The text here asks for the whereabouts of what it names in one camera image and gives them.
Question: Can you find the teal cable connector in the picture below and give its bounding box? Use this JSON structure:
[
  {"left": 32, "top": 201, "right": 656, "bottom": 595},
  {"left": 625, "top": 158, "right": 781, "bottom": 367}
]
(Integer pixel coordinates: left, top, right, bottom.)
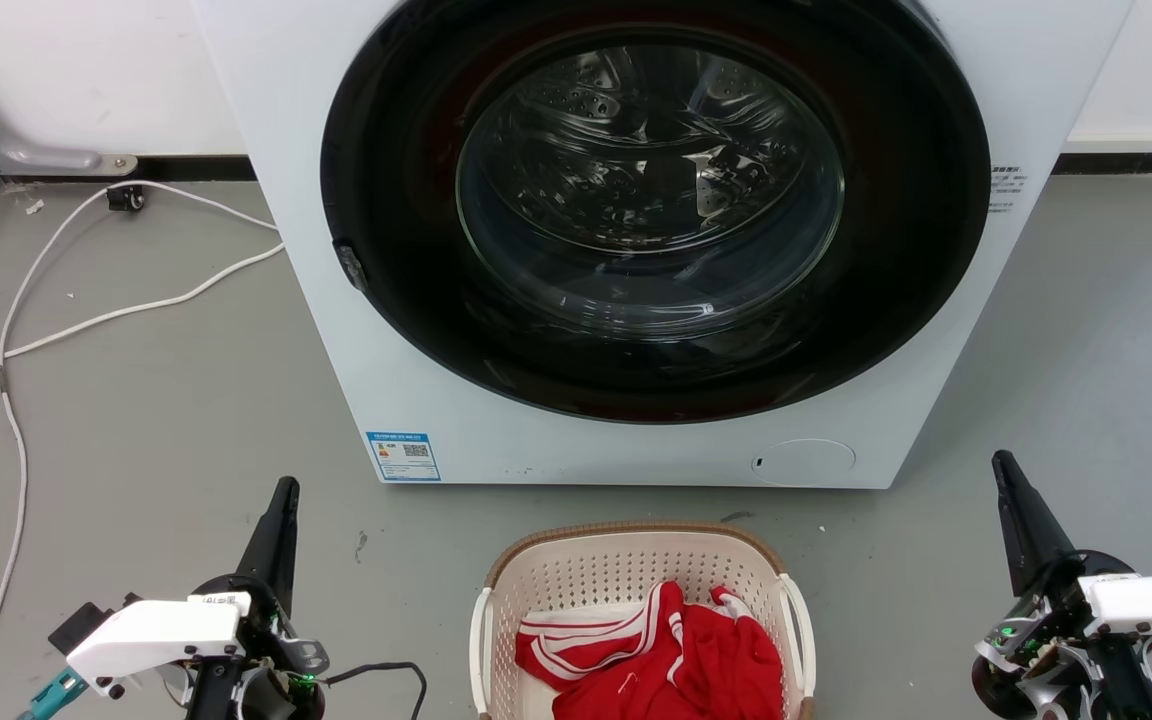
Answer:
[{"left": 18, "top": 667, "right": 90, "bottom": 720}]

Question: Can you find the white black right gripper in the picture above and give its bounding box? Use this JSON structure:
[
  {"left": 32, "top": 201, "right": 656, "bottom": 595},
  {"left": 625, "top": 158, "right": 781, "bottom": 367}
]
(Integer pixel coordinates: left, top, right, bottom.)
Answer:
[{"left": 971, "top": 449, "right": 1152, "bottom": 720}]

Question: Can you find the red garment with white stripes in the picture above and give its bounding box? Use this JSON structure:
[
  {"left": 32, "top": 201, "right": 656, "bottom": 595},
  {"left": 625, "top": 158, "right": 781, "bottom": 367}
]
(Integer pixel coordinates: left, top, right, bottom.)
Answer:
[{"left": 514, "top": 579, "right": 786, "bottom": 720}]

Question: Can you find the round white filter cover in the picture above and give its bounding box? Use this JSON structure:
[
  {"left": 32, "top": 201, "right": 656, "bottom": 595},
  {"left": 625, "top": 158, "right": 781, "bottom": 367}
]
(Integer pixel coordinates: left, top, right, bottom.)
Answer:
[{"left": 750, "top": 438, "right": 858, "bottom": 489}]

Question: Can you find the white power cable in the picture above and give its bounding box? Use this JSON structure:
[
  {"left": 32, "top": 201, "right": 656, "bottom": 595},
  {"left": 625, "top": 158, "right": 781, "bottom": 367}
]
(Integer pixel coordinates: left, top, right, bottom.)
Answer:
[{"left": 0, "top": 242, "right": 286, "bottom": 384}]

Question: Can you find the long white cable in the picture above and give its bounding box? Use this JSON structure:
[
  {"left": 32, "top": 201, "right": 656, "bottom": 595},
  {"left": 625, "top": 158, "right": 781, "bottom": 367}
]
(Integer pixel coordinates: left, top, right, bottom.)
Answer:
[{"left": 0, "top": 180, "right": 282, "bottom": 720}]

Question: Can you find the beige plastic laundry basket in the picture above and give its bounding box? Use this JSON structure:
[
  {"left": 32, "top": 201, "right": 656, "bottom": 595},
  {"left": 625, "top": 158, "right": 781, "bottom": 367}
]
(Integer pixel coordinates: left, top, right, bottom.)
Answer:
[{"left": 468, "top": 520, "right": 818, "bottom": 720}]

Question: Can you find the blue energy label sticker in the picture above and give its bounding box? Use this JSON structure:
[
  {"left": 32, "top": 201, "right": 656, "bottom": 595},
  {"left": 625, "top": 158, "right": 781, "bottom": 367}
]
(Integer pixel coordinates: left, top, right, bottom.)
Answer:
[{"left": 366, "top": 431, "right": 443, "bottom": 484}]

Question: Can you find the small printed text sticker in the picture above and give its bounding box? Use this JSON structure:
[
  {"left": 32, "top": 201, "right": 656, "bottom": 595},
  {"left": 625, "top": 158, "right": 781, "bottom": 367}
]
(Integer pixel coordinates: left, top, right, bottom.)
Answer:
[{"left": 987, "top": 164, "right": 1029, "bottom": 215}]

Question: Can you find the white front-load washing machine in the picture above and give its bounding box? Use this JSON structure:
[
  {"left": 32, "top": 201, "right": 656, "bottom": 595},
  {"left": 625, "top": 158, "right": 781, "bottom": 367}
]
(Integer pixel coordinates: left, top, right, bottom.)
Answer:
[{"left": 191, "top": 0, "right": 1135, "bottom": 491}]

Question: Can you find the grey metal pipe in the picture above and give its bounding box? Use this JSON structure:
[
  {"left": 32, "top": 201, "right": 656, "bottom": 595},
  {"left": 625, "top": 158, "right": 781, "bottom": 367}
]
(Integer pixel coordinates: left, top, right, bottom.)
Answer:
[{"left": 0, "top": 34, "right": 138, "bottom": 178}]

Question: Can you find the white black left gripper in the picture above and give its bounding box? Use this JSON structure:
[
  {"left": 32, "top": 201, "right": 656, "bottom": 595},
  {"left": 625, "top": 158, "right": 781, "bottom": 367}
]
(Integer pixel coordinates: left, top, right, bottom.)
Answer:
[{"left": 48, "top": 476, "right": 330, "bottom": 720}]

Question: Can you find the black round washer door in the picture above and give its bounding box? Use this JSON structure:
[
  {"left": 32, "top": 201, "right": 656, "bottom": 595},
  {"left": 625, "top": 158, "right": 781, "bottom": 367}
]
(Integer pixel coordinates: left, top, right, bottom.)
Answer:
[{"left": 320, "top": 0, "right": 993, "bottom": 425}]

